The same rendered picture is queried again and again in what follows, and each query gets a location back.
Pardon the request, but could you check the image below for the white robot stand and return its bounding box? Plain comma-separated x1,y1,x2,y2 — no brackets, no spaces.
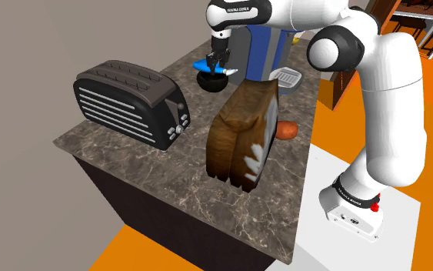
268,143,422,271

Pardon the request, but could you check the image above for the black toaster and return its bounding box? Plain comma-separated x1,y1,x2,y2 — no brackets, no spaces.
72,59,192,152

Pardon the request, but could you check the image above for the black bowl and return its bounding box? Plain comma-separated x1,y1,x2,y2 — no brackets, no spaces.
196,70,228,94

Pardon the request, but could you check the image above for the blue coffee machine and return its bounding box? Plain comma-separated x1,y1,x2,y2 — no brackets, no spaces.
234,25,304,95

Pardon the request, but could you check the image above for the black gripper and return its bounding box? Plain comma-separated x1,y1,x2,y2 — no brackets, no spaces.
205,36,232,76

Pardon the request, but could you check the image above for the brown bread loaf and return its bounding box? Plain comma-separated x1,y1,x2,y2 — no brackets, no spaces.
205,78,281,194

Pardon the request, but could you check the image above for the blue pen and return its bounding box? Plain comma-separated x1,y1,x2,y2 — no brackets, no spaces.
192,59,239,77

